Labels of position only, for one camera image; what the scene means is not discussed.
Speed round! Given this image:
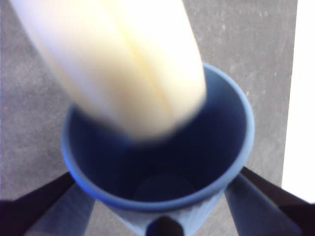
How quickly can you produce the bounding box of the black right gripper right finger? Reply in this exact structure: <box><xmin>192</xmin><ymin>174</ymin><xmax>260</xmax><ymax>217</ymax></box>
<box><xmin>224</xmin><ymin>167</ymin><xmax>315</xmax><ymax>236</ymax></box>

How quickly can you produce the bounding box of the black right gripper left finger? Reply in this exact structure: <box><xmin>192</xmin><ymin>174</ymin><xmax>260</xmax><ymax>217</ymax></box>
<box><xmin>0</xmin><ymin>172</ymin><xmax>96</xmax><ymax>236</ymax></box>

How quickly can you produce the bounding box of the blue ribbed plastic cup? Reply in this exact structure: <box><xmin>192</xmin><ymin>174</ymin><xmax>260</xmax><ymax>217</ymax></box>
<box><xmin>61</xmin><ymin>62</ymin><xmax>256</xmax><ymax>236</ymax></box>

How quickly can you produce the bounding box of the grey-handled sponge cup brush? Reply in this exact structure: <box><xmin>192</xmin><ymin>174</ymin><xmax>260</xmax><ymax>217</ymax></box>
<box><xmin>9</xmin><ymin>0</ymin><xmax>207</xmax><ymax>146</ymax></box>

